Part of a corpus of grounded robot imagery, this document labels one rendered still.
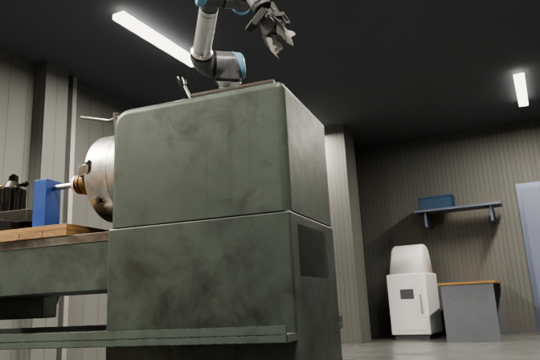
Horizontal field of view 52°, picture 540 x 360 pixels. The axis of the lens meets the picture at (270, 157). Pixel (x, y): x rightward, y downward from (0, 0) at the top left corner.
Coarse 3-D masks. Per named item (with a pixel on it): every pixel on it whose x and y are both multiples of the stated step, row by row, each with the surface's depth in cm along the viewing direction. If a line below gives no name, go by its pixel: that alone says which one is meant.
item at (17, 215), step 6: (18, 210) 221; (24, 210) 220; (30, 210) 221; (0, 216) 223; (6, 216) 222; (12, 216) 221; (18, 216) 220; (24, 216) 219; (30, 216) 220; (18, 222) 220; (24, 222) 220; (30, 222) 221
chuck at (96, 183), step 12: (96, 144) 196; (108, 144) 193; (96, 156) 191; (96, 168) 189; (84, 180) 190; (96, 180) 188; (96, 192) 189; (108, 192) 187; (96, 204) 191; (108, 204) 190; (108, 216) 194
